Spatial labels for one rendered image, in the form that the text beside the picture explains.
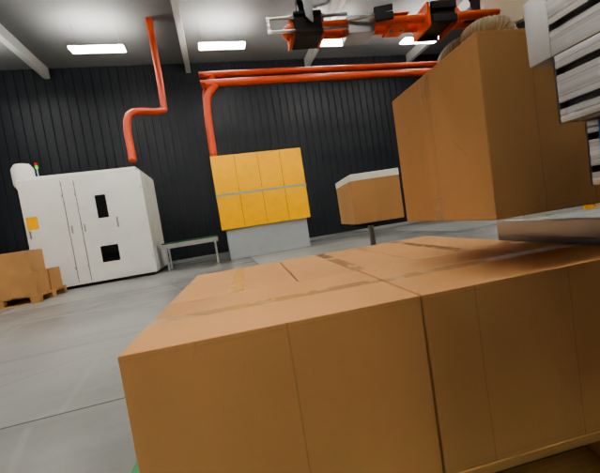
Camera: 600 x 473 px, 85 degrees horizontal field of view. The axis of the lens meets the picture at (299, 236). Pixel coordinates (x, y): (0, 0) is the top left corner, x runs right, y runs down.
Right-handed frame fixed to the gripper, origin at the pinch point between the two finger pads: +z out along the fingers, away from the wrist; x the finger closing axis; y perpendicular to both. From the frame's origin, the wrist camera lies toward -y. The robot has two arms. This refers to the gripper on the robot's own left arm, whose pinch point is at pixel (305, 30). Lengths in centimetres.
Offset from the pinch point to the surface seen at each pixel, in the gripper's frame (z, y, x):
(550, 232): 63, 77, 12
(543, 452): 106, 37, -21
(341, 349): 73, -6, -21
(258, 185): -38, 10, 720
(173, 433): 83, -40, -21
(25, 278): 88, -403, 522
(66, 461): 122, -99, 43
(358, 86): -384, 434, 1091
